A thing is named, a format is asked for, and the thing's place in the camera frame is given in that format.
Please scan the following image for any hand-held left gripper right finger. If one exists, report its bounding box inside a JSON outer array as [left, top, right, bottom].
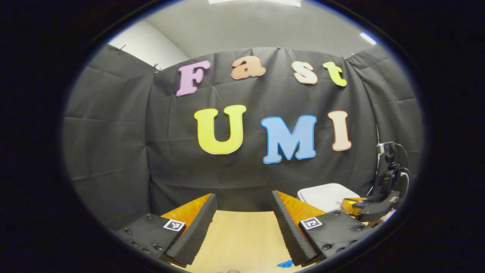
[[271, 190, 375, 267]]

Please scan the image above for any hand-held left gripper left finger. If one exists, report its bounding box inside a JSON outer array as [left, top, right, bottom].
[[114, 193, 218, 268]]

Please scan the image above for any white desktop garbage bin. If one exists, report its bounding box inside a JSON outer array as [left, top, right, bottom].
[[297, 183, 360, 213]]

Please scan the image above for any wooden desktop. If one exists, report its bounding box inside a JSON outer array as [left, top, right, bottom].
[[172, 210, 379, 273]]

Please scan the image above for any black backdrop cloth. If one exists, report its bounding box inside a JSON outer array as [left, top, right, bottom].
[[63, 44, 424, 232]]

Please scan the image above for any large ceiling light panel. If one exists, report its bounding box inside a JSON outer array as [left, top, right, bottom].
[[208, 0, 302, 7]]

